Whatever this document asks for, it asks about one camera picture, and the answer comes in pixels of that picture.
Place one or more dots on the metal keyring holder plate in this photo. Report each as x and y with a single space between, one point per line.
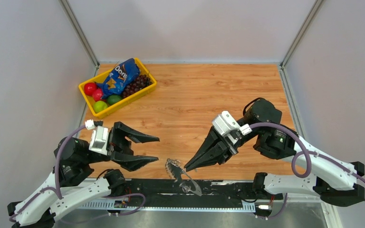
175 171

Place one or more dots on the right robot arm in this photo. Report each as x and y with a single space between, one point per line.
314 172

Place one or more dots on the pink red apple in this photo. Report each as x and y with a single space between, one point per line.
98 95

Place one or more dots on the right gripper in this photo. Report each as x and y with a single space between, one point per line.
220 154

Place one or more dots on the blue Doritos chip bag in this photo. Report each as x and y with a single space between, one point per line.
119 77

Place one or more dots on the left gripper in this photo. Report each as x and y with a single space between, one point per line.
118 142

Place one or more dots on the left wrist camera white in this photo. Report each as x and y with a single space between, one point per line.
99 140

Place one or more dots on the dark green lime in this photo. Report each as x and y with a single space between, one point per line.
113 99

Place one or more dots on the light green apple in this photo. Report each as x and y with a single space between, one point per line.
99 106

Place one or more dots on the dark purple grapes bunch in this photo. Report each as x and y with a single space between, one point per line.
141 82

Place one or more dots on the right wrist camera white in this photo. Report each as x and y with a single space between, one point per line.
224 123

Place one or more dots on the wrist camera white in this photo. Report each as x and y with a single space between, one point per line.
224 123
99 140

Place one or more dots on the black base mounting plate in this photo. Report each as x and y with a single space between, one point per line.
214 193

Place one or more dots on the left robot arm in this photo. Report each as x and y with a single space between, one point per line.
61 191

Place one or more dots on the yellow plastic bin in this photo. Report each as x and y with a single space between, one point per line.
125 101

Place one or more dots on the white slotted cable duct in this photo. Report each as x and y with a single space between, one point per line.
113 205

